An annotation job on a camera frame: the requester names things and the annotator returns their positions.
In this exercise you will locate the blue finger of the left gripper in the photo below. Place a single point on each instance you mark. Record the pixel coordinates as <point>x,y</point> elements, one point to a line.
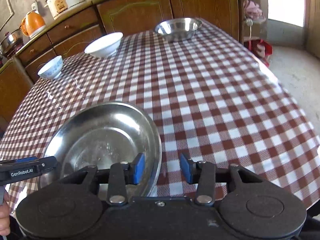
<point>28,159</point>

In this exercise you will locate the steel pot with lid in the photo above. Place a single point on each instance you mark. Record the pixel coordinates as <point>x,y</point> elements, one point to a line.
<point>11,41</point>

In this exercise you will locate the pink cloth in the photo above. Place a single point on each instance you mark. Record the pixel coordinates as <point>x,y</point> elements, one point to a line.
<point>252,10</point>

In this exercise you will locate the orange electric kettle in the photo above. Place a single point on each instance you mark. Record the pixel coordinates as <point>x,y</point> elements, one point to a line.
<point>32,24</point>

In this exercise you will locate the deep steel bowl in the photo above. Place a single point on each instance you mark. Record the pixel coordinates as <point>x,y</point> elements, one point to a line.
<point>178,29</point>

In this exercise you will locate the medium steel plate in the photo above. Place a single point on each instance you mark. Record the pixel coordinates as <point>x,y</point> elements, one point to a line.
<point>103,135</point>

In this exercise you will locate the white ceramic bowl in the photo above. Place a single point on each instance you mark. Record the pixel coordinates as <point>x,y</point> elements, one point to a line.
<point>104,46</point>

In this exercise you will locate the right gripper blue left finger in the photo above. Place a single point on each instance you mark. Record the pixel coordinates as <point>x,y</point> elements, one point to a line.
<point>122,174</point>

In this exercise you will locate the red white checkered tablecloth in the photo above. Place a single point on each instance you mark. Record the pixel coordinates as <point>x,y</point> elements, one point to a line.
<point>208,96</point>

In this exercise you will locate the person's left hand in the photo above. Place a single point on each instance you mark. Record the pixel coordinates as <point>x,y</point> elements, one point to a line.
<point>5,216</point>

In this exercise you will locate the brown wooden cabinet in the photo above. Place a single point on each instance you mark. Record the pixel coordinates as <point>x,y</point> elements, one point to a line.
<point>70,34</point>

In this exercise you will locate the blue patterned small bowl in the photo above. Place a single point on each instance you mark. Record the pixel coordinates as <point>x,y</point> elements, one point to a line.
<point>52,69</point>

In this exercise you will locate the red bag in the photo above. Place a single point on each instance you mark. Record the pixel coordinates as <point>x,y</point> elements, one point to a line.
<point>261,49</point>

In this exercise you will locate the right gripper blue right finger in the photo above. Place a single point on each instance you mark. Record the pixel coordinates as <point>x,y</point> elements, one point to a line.
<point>203,174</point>

